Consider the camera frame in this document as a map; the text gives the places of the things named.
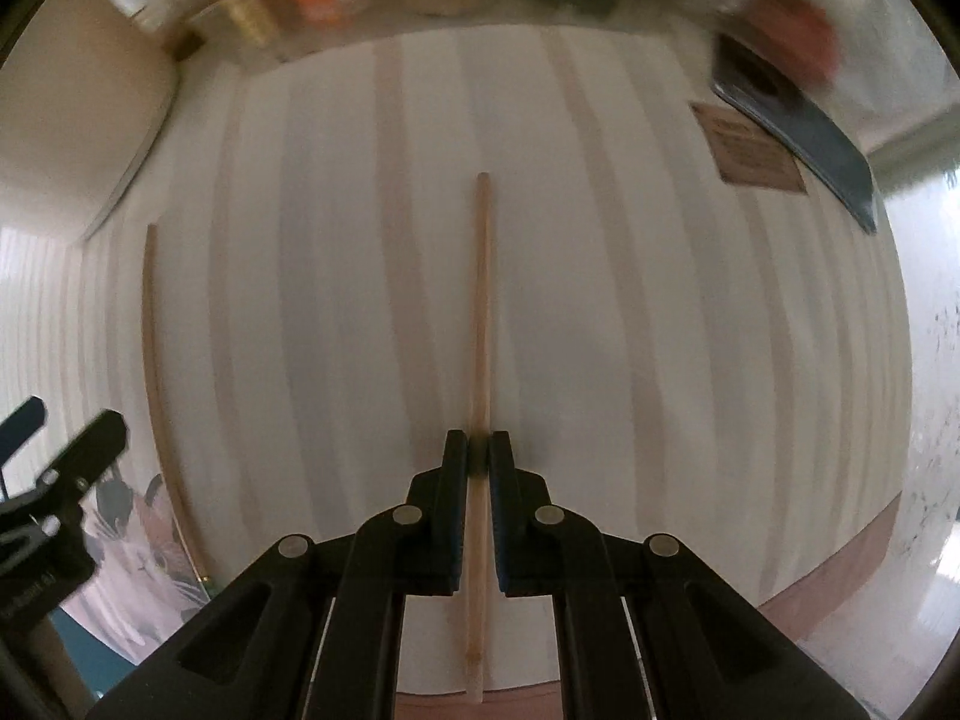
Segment wooden chopstick with gold band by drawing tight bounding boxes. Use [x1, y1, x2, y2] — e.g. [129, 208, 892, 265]
[142, 223, 217, 596]

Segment plain wooden chopstick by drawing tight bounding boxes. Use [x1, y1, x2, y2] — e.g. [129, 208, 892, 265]
[464, 172, 493, 704]

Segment cat print cloth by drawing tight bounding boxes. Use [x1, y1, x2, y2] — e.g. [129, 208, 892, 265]
[64, 468, 210, 665]

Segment striped beige table mat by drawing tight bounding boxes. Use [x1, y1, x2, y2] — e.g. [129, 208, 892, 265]
[73, 21, 913, 694]

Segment white ceramic utensil holder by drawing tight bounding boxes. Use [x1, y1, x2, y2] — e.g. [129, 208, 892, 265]
[2, 0, 178, 244]

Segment brown paper label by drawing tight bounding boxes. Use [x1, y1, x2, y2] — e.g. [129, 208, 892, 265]
[690, 103, 805, 193]

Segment black knife blade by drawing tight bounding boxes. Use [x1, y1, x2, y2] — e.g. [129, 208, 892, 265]
[711, 34, 877, 234]

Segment red round object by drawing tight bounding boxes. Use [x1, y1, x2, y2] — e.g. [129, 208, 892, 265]
[742, 0, 839, 88]

